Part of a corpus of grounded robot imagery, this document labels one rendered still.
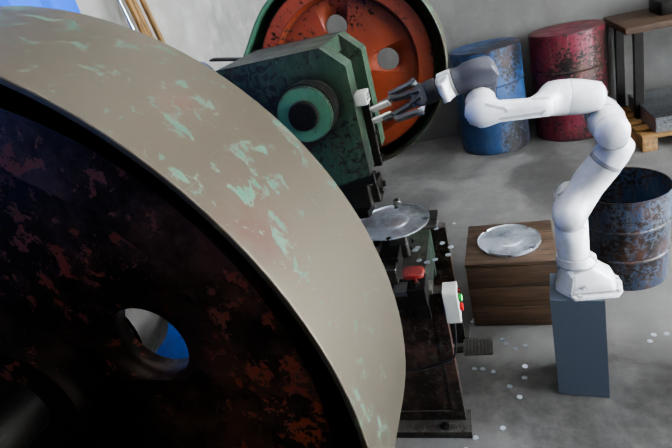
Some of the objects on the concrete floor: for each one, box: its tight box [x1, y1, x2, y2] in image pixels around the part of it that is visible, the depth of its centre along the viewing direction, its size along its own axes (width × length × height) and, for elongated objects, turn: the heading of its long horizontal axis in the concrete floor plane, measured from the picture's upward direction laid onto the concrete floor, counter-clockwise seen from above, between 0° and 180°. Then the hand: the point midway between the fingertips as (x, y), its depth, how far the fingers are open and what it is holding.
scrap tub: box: [588, 167, 672, 291], centre depth 259 cm, size 42×42×48 cm
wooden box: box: [465, 220, 557, 326], centre depth 258 cm, size 40×38×35 cm
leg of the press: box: [392, 280, 473, 438], centre depth 199 cm, size 92×12×90 cm, turn 107°
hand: (380, 112), depth 175 cm, fingers open, 3 cm apart
